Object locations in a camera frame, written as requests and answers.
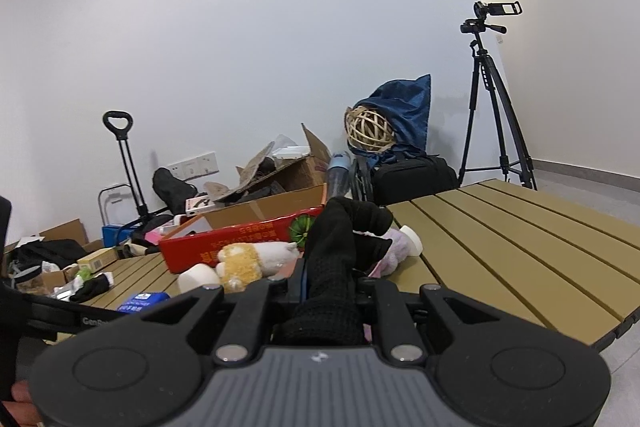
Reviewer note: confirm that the black tripod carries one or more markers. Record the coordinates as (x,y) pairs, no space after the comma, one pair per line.
(487,107)

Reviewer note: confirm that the pale yellow carton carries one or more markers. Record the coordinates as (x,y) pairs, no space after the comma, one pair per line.
(97,259)

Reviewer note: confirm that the tan folding table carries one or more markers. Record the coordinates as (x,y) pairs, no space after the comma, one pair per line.
(500,247)

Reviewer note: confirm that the black padded bag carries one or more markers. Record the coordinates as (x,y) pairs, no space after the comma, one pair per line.
(172,189)

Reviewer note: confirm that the large brown cardboard box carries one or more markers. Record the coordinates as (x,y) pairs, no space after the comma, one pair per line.
(65,229)

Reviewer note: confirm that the pale purple fluffy cloth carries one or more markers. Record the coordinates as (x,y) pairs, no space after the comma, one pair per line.
(395,252)

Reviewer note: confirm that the person's left hand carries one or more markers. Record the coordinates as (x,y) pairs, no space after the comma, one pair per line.
(22,407)

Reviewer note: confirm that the open brown cardboard box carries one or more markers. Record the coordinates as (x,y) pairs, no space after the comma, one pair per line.
(295,179)

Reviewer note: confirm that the blue tissue packet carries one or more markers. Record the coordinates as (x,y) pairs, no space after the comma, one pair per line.
(142,302)

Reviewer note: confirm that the blue plastic box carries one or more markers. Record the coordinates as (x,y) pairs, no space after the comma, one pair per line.
(116,235)

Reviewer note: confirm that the black knitted cloth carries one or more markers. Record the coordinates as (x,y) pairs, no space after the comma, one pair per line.
(330,257)

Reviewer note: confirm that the red cardboard box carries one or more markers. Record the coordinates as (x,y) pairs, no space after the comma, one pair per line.
(210,252)

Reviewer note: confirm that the small pink white box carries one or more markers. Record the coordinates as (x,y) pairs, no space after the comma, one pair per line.
(199,205)

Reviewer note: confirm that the white plastic container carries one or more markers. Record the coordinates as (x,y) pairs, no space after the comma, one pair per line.
(292,153)

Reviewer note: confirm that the dark blue fabric bag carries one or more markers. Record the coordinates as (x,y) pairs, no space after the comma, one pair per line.
(407,112)

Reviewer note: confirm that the black glove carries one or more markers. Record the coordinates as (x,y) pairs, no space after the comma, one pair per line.
(95,288)

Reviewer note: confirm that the yellow plush toy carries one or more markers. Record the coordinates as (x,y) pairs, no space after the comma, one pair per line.
(245,264)

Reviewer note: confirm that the wicker ball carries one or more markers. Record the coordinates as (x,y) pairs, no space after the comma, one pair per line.
(369,129)

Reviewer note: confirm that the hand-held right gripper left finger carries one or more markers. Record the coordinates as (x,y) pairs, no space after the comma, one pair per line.
(301,282)

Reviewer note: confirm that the black backpack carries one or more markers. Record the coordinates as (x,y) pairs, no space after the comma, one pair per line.
(45,254)

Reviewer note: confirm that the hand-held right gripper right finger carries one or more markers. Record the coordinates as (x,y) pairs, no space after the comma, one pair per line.
(382,309)

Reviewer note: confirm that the black carry bag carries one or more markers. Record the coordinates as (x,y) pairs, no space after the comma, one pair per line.
(415,179)

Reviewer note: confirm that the white wall outlet strip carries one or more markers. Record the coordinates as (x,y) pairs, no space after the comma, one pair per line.
(192,165)

